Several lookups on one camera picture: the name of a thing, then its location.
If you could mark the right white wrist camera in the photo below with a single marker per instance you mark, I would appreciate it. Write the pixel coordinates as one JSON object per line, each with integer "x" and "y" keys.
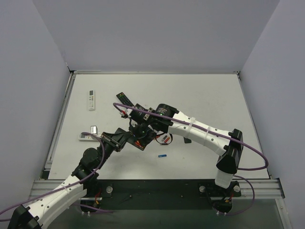
{"x": 126, "y": 112}

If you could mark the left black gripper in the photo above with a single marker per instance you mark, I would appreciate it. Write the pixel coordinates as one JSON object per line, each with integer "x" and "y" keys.
{"x": 113, "y": 142}

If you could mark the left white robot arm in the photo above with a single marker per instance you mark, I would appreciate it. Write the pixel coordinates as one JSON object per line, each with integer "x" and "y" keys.
{"x": 43, "y": 210}

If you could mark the black battery cover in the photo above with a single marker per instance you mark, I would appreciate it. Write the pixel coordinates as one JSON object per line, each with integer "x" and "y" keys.
{"x": 187, "y": 141}

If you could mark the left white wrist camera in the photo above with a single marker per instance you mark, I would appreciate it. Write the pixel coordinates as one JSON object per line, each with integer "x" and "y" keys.
{"x": 94, "y": 129}

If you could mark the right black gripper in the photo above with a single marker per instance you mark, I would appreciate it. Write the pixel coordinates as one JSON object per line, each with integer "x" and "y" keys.
{"x": 139, "y": 110}

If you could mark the white air conditioner remote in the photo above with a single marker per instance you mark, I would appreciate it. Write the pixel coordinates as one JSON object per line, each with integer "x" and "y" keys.
{"x": 91, "y": 100}

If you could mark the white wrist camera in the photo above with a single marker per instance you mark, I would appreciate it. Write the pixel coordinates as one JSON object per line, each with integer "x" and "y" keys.
{"x": 126, "y": 112}
{"x": 94, "y": 129}

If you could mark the white remote lying sideways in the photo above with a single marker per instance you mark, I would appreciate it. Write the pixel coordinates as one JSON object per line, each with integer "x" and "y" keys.
{"x": 83, "y": 137}

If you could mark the black TV remote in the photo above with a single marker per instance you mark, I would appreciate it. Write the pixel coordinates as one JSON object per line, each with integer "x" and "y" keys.
{"x": 124, "y": 99}

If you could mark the aluminium frame rail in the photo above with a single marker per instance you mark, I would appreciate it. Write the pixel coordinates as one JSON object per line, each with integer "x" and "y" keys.
{"x": 263, "y": 188}

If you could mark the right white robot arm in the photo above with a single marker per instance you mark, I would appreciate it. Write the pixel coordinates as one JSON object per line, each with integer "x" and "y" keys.
{"x": 148, "y": 123}

